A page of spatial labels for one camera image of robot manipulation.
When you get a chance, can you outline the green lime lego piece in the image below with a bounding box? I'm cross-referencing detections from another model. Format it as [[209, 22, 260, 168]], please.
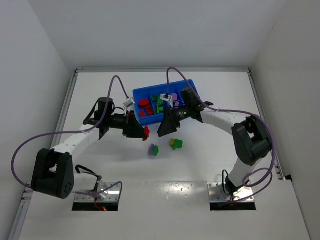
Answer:
[[169, 138, 183, 150]]

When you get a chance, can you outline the blue divided plastic bin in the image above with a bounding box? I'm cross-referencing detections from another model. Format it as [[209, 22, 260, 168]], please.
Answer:
[[132, 80, 188, 126]]

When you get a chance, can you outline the green lego plate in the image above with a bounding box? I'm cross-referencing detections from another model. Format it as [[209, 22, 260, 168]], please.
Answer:
[[155, 104, 165, 114]]

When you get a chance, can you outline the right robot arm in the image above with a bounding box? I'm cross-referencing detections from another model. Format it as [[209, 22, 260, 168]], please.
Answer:
[[157, 87, 273, 196]]

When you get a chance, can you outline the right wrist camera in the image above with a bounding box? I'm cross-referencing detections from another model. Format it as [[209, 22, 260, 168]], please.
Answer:
[[160, 93, 173, 108]]

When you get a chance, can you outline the small green lego brick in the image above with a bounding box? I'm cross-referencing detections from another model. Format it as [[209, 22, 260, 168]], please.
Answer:
[[151, 95, 160, 102]]

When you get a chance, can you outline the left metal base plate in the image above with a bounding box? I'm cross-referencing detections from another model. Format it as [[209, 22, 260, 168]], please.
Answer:
[[74, 181, 123, 204]]

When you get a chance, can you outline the purple green small lego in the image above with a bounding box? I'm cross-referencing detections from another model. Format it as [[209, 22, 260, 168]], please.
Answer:
[[148, 143, 159, 157]]

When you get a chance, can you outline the metal base plate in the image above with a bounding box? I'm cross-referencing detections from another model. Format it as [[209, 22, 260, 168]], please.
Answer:
[[207, 182, 255, 204], [74, 181, 123, 204]]

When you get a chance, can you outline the red lego base piece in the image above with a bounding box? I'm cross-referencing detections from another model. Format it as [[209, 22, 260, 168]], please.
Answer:
[[144, 125, 150, 137]]

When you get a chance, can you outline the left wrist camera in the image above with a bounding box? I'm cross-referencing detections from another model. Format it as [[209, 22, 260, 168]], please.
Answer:
[[123, 97, 135, 111]]

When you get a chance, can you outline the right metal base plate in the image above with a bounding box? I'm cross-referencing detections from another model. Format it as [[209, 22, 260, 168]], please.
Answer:
[[207, 182, 255, 204]]

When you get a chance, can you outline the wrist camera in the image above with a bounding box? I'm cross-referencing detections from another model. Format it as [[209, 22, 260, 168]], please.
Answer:
[[123, 97, 135, 111], [160, 93, 173, 108]]

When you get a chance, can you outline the round red lego brick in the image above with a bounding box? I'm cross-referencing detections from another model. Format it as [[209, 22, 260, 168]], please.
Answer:
[[138, 98, 150, 109]]

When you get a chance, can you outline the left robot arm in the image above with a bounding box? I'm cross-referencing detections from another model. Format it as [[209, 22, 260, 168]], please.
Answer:
[[30, 97, 150, 199]]

